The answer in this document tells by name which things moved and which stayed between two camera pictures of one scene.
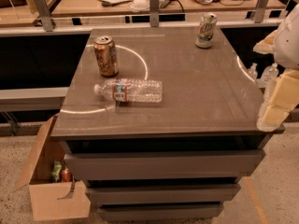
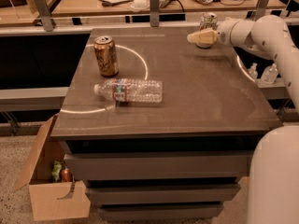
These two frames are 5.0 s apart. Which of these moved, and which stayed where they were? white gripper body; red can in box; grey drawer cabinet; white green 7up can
Moved: white gripper body
Stayed: grey drawer cabinet; white green 7up can; red can in box
